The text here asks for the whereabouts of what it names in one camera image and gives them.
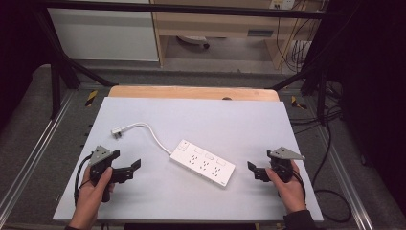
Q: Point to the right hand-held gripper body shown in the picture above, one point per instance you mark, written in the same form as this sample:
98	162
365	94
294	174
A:
282	166

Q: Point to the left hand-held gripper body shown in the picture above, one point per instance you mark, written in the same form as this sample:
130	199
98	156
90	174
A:
99	158

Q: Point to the white plug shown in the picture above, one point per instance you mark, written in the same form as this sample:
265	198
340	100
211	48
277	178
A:
116	132

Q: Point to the white power strip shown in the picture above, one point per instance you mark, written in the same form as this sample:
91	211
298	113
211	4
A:
204	163

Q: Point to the person's right hand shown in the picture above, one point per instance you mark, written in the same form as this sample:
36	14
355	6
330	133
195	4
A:
292	195

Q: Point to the person's left hand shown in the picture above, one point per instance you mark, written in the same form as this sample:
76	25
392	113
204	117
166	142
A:
87	198

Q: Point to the yellow black tape marker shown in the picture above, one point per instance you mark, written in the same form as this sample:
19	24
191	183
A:
91	98
297	103

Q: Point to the wooden table board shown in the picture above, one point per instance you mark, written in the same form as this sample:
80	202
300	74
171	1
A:
191	92

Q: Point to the white cabinet panel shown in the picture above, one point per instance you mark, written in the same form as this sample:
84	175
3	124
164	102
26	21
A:
102	35

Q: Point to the black curtain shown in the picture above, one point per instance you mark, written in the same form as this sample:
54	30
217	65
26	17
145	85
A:
373	80
19	48

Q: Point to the chair base with caster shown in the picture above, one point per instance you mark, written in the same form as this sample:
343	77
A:
193	40

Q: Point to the aluminium rail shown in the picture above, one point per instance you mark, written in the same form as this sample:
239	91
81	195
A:
344	179
35	153

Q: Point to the white wall socket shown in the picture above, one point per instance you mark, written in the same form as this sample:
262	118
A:
281	4

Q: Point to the black metal frame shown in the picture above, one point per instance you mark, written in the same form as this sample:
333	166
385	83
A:
191	9

